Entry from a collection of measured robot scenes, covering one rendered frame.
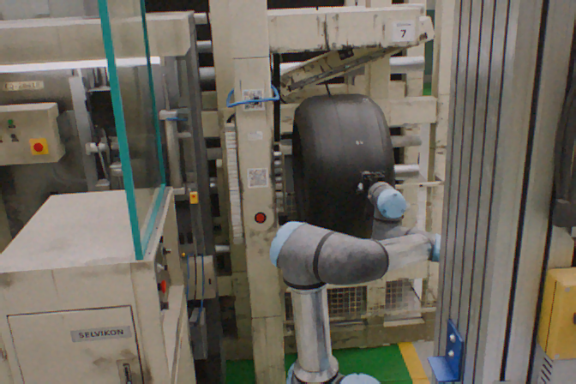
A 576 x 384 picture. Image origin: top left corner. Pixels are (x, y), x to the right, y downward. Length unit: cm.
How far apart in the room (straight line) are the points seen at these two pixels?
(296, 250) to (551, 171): 60
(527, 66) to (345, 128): 119
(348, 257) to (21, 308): 82
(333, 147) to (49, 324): 102
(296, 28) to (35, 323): 140
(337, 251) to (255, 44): 97
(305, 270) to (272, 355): 122
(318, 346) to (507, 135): 78
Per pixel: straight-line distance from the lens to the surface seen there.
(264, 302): 228
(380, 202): 155
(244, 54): 196
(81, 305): 149
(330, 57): 240
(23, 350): 159
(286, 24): 222
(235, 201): 210
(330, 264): 119
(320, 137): 190
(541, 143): 84
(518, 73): 80
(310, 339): 139
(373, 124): 195
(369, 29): 228
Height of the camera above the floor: 187
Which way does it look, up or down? 20 degrees down
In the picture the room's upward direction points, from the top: 2 degrees counter-clockwise
